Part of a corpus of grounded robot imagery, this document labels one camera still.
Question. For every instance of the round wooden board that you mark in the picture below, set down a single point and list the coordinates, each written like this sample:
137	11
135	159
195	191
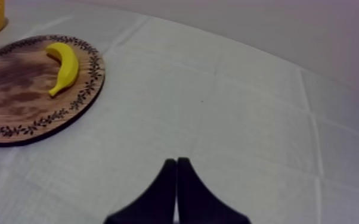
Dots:
26	90

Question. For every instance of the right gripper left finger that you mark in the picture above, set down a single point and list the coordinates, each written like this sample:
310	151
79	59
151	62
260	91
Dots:
156	203

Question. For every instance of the yellow toy banana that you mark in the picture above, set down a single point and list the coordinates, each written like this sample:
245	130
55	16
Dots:
67	67

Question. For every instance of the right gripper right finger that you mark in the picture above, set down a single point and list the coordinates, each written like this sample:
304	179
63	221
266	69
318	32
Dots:
198	203

